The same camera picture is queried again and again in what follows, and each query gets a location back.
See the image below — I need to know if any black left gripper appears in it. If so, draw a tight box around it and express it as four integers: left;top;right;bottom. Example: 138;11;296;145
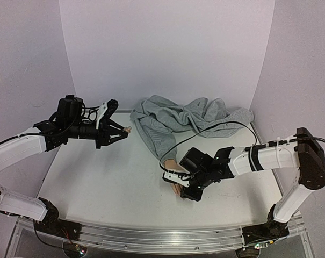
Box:
67;119;129;149

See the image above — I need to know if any nail polish bottle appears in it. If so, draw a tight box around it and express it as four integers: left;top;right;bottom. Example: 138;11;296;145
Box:
124;126;132;133

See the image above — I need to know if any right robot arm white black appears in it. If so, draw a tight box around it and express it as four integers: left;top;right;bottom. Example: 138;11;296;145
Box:
180;127;325;246

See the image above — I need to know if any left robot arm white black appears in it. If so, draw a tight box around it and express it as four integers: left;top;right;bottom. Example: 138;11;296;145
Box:
0;95;131;235

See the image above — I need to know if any mannequin hand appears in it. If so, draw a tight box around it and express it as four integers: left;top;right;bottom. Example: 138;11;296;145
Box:
164;159;184;196

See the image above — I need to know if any grey sweatshirt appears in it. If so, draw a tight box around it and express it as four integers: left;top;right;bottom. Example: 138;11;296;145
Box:
130;95;254;162

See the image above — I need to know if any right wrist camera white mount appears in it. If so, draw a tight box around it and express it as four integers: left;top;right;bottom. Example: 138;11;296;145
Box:
162;170;191;188

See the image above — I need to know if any black left camera cable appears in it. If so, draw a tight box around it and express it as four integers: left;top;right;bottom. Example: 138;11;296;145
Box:
83;106;103;123

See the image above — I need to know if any black camera cable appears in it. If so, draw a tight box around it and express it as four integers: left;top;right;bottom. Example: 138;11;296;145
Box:
158;122;257;178
83;106;103;123

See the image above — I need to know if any black right camera cable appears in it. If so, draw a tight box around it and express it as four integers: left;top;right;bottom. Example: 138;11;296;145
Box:
158;122;257;178

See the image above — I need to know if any aluminium front rail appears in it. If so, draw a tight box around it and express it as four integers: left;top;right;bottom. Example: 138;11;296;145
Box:
33;220;289;249

